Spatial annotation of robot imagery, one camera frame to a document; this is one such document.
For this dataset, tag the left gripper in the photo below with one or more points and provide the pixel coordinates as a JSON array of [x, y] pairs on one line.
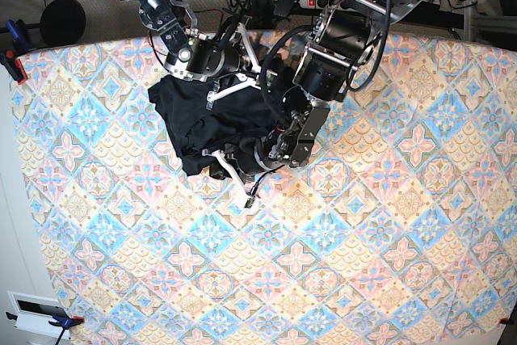
[[246, 163]]

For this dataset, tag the blue clamp upper left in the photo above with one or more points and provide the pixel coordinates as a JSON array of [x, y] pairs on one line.
[[20, 33]]

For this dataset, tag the white power strip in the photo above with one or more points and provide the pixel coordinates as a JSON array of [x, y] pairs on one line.
[[312, 4]]

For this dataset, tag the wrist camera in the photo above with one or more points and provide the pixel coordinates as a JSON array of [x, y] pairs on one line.
[[249, 202], [270, 77]]

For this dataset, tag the patterned tablecloth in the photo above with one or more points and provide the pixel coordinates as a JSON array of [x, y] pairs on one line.
[[401, 229]]

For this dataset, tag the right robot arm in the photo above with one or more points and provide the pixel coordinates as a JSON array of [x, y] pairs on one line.
[[177, 25]]

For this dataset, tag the red black clamp left edge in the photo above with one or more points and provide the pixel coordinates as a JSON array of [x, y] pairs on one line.
[[13, 66]]

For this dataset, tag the blue clamp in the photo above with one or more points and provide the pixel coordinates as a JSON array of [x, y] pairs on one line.
[[20, 33], [60, 322]]

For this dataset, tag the white floor outlet box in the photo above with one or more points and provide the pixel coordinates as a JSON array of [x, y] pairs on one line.
[[33, 313]]

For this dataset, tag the red clamp lower right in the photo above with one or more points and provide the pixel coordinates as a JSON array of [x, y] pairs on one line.
[[507, 322]]

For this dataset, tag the black round stool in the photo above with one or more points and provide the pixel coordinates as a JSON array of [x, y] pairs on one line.
[[62, 23]]

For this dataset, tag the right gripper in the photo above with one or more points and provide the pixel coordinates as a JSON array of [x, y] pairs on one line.
[[229, 63]]

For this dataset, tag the black t-shirt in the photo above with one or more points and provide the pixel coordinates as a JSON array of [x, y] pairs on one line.
[[192, 127]]

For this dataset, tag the blue clamp lower left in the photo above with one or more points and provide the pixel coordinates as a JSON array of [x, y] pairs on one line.
[[60, 322]]

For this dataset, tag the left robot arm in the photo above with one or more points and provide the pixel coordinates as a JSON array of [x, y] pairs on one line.
[[347, 34]]

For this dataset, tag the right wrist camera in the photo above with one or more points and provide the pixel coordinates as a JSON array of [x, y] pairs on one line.
[[270, 77]]

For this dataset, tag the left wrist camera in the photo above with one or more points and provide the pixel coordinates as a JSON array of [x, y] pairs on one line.
[[249, 202]]

